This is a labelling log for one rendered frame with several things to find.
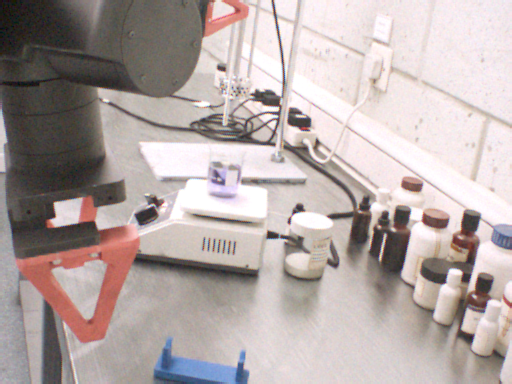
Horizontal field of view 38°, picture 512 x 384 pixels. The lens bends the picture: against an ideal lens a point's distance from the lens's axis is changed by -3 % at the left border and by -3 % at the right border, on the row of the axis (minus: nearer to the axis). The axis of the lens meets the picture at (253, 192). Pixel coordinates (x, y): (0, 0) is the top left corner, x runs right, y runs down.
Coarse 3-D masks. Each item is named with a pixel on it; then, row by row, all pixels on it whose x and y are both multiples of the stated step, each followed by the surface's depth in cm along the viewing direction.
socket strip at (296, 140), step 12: (252, 108) 192; (264, 108) 184; (276, 108) 184; (264, 120) 184; (276, 132) 177; (288, 132) 170; (300, 132) 167; (312, 132) 168; (300, 144) 168; (312, 144) 169
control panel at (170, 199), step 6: (162, 198) 114; (168, 198) 112; (174, 198) 111; (144, 204) 114; (168, 204) 109; (174, 204) 108; (138, 210) 113; (168, 210) 107; (132, 216) 111; (162, 216) 105; (168, 216) 104; (132, 222) 108; (156, 222) 104; (138, 228) 105; (144, 228) 104
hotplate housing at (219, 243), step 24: (192, 216) 104; (144, 240) 103; (168, 240) 103; (192, 240) 103; (216, 240) 103; (240, 240) 103; (264, 240) 103; (192, 264) 105; (216, 264) 105; (240, 264) 104
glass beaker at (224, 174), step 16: (208, 144) 107; (224, 144) 108; (208, 160) 106; (224, 160) 104; (240, 160) 105; (208, 176) 106; (224, 176) 105; (240, 176) 106; (208, 192) 106; (224, 192) 105
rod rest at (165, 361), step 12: (168, 336) 80; (168, 348) 78; (168, 360) 80; (180, 360) 81; (192, 360) 81; (240, 360) 78; (156, 372) 79; (168, 372) 79; (180, 372) 79; (192, 372) 79; (204, 372) 79; (216, 372) 80; (228, 372) 80; (240, 372) 78
